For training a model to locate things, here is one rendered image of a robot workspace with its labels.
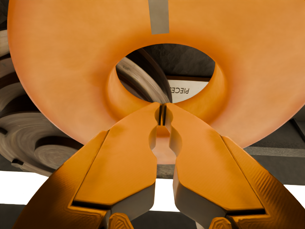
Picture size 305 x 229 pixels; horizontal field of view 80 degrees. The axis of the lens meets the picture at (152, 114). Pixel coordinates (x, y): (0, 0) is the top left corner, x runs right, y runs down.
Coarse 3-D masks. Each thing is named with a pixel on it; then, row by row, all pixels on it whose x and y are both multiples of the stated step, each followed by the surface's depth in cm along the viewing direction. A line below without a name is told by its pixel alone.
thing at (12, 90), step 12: (0, 60) 30; (0, 72) 32; (12, 72) 32; (0, 84) 32; (12, 84) 31; (132, 84) 34; (0, 96) 33; (12, 96) 33; (144, 96) 37; (0, 108) 36
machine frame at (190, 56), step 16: (0, 0) 39; (0, 16) 41; (160, 48) 46; (176, 48) 45; (192, 48) 45; (160, 64) 49; (176, 64) 49; (192, 64) 49; (208, 64) 48; (160, 176) 101
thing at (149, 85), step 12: (0, 36) 29; (0, 48) 30; (120, 60) 31; (132, 60) 31; (144, 60) 37; (120, 72) 33; (132, 72) 33; (144, 72) 33; (156, 72) 40; (144, 84) 35; (156, 84) 35; (156, 96) 37
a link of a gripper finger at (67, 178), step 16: (96, 144) 8; (80, 160) 7; (64, 176) 7; (80, 176) 7; (48, 192) 6; (64, 192) 6; (32, 208) 6; (48, 208) 6; (64, 208) 6; (80, 208) 6; (96, 208) 6; (16, 224) 5; (32, 224) 5; (48, 224) 5; (64, 224) 5; (80, 224) 5; (96, 224) 5
